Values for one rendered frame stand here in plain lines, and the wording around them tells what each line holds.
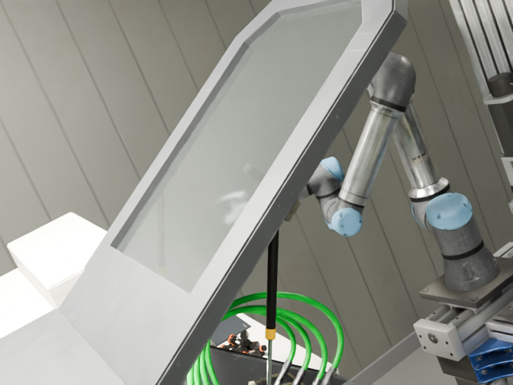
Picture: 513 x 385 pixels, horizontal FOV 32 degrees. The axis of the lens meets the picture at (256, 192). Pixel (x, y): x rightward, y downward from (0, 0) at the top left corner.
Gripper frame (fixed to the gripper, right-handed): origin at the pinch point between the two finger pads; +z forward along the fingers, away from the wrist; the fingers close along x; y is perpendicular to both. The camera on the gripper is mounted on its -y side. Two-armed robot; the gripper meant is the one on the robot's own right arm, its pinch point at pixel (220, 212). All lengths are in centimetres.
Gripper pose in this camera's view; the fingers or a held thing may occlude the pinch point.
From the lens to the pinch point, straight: 246.5
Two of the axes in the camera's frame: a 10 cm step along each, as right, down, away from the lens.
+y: 3.7, 8.5, 3.8
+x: -1.7, -3.4, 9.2
